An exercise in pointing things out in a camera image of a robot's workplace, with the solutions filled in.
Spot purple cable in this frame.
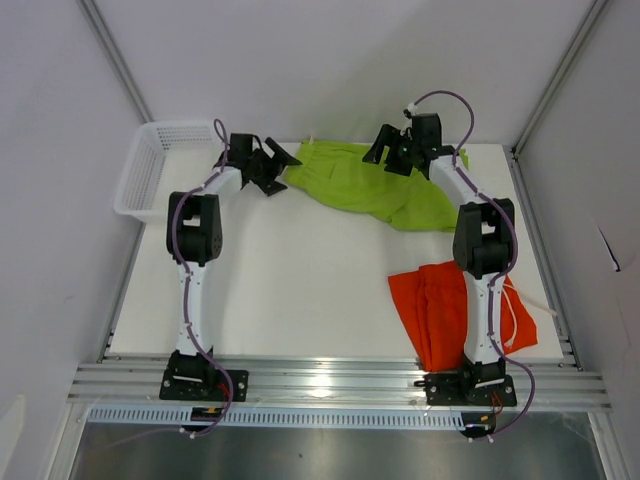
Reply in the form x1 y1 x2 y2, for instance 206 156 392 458
407 89 538 441
169 117 236 441

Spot right aluminium frame post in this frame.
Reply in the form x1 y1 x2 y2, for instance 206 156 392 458
510 0 612 161

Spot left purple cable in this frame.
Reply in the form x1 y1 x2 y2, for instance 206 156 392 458
169 117 236 441

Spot white plastic basket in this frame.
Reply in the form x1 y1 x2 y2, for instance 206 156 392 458
113 120 222 223

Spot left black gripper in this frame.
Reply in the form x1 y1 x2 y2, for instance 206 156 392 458
248 139 302 197

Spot slotted white cable duct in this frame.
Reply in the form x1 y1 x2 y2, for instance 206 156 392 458
87 404 465 431

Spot lime green shorts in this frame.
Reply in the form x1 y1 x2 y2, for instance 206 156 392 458
284 140 458 232

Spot aluminium mounting rail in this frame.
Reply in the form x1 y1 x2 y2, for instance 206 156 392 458
67 356 612 413

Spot aluminium frame post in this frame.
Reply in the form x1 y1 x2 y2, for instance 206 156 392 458
76 0 154 124
510 0 612 161

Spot orange shorts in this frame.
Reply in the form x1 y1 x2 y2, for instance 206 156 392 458
388 261 538 372

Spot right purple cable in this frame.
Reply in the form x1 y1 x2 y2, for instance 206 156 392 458
407 89 538 441

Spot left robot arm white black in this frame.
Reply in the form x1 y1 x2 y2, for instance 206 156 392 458
166 133 301 400

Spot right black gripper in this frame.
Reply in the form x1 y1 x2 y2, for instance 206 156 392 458
362 125 419 178

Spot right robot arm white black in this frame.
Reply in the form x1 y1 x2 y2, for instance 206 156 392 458
363 113 518 404

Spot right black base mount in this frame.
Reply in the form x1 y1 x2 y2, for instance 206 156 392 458
414 359 517 407

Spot left aluminium frame post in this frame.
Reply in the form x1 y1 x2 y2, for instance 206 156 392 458
76 0 154 124

